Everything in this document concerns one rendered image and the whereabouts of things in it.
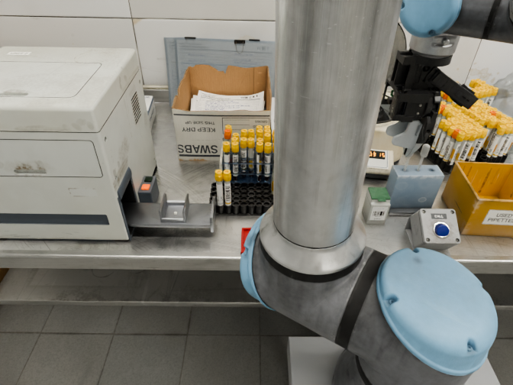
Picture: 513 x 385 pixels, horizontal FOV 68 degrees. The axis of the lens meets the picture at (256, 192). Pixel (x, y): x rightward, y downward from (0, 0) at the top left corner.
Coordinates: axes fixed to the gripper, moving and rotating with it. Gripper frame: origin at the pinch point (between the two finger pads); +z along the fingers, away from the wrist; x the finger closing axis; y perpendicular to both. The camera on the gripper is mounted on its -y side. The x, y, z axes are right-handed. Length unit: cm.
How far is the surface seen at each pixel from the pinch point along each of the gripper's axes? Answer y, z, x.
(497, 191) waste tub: -24.7, 12.7, -2.0
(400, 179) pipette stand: 1.2, 6.1, 2.0
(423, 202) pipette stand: -5.6, 12.6, 2.0
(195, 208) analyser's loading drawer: 44.6, 11.1, 5.0
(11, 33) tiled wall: 103, -6, -55
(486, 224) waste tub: -15.6, 11.8, 10.0
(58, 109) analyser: 63, -14, 10
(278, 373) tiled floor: 22, 103, -3
